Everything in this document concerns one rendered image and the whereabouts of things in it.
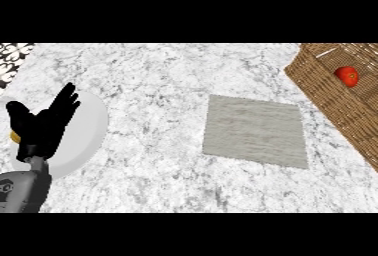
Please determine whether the red tomato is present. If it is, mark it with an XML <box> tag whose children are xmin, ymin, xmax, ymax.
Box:
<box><xmin>333</xmin><ymin>65</ymin><xmax>360</xmax><ymax>88</ymax></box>

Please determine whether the small yellow round object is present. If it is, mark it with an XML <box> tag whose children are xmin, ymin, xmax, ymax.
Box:
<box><xmin>9</xmin><ymin>130</ymin><xmax>22</xmax><ymax>145</ymax></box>

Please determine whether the brown wicker basket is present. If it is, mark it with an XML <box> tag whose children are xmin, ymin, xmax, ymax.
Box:
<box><xmin>283</xmin><ymin>43</ymin><xmax>378</xmax><ymax>173</ymax></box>

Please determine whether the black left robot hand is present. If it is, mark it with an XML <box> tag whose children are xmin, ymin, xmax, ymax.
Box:
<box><xmin>4</xmin><ymin>82</ymin><xmax>82</xmax><ymax>163</ymax></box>

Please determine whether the grey rectangular placemat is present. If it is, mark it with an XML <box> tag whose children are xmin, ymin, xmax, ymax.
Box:
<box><xmin>200</xmin><ymin>94</ymin><xmax>310</xmax><ymax>170</ymax></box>

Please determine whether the white round plate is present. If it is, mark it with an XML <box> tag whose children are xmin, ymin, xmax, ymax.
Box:
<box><xmin>0</xmin><ymin>90</ymin><xmax>109</xmax><ymax>180</ymax></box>

